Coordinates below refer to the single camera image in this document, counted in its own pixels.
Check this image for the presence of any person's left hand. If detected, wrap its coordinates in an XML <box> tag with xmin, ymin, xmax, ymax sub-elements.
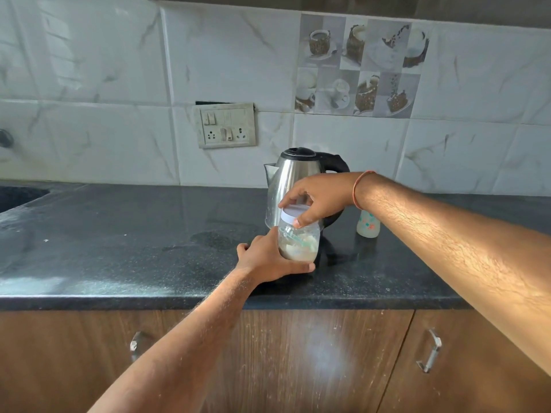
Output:
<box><xmin>236</xmin><ymin>226</ymin><xmax>316</xmax><ymax>284</ymax></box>

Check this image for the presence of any person's right hand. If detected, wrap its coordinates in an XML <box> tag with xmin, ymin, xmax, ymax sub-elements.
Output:
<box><xmin>278</xmin><ymin>172</ymin><xmax>361</xmax><ymax>229</ymax></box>

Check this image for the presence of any white jar lid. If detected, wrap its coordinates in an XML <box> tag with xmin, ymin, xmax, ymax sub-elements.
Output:
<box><xmin>280</xmin><ymin>204</ymin><xmax>312</xmax><ymax>229</ymax></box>

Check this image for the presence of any clear plastic jar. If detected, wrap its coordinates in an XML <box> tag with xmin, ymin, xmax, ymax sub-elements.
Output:
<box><xmin>277</xmin><ymin>219</ymin><xmax>321</xmax><ymax>263</ymax></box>

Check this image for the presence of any person's left forearm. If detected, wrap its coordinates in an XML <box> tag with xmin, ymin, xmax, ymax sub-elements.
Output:
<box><xmin>87</xmin><ymin>268</ymin><xmax>261</xmax><ymax>413</ymax></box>

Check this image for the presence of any person's right forearm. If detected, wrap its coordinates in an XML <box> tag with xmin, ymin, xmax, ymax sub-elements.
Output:
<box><xmin>357</xmin><ymin>173</ymin><xmax>551</xmax><ymax>377</ymax></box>

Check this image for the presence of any stainless steel electric kettle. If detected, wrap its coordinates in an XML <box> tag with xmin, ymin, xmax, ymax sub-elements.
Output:
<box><xmin>264</xmin><ymin>147</ymin><xmax>350</xmax><ymax>231</ymax></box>

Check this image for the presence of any orange thread wristband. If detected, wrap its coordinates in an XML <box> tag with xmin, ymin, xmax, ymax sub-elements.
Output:
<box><xmin>352</xmin><ymin>170</ymin><xmax>377</xmax><ymax>211</ymax></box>

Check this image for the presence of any patterned baby bottle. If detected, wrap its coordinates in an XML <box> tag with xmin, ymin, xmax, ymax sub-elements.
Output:
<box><xmin>356</xmin><ymin>209</ymin><xmax>381</xmax><ymax>239</ymax></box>

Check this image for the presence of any brown wooden cabinet door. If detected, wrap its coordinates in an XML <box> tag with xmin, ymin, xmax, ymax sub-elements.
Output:
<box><xmin>161</xmin><ymin>309</ymin><xmax>415</xmax><ymax>413</ymax></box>
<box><xmin>379</xmin><ymin>309</ymin><xmax>551</xmax><ymax>413</ymax></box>
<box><xmin>0</xmin><ymin>310</ymin><xmax>166</xmax><ymax>413</ymax></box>

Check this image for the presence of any decorative coffee picture tile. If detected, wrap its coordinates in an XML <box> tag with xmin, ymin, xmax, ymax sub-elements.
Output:
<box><xmin>294</xmin><ymin>13</ymin><xmax>431</xmax><ymax>119</ymax></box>

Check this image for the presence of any black kitchen sink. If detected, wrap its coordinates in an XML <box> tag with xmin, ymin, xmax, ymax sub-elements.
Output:
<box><xmin>0</xmin><ymin>186</ymin><xmax>51</xmax><ymax>215</ymax></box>

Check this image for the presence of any white wall switch socket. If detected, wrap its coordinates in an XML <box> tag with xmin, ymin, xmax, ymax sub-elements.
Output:
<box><xmin>199</xmin><ymin>103</ymin><xmax>258</xmax><ymax>149</ymax></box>

